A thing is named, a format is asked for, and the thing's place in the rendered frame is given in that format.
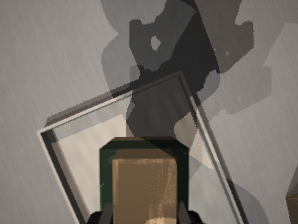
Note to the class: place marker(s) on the tan and green coffee pack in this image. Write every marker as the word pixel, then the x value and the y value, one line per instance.
pixel 292 203
pixel 149 177

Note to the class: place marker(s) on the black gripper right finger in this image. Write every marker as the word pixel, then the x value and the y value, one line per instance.
pixel 183 215

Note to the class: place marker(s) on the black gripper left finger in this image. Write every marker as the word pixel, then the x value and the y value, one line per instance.
pixel 106 217

